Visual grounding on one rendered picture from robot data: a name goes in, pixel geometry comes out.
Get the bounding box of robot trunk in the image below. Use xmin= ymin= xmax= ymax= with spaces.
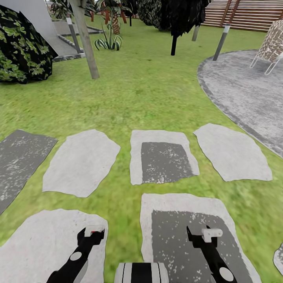
xmin=114 ymin=262 xmax=169 ymax=283

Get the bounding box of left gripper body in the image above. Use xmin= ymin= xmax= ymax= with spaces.
xmin=77 ymin=232 xmax=101 ymax=249

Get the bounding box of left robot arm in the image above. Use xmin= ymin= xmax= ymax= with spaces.
xmin=47 ymin=225 xmax=105 ymax=283

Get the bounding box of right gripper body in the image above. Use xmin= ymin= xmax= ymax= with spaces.
xmin=192 ymin=235 xmax=217 ymax=257

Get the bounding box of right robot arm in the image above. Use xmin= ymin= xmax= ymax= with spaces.
xmin=188 ymin=227 xmax=235 ymax=283

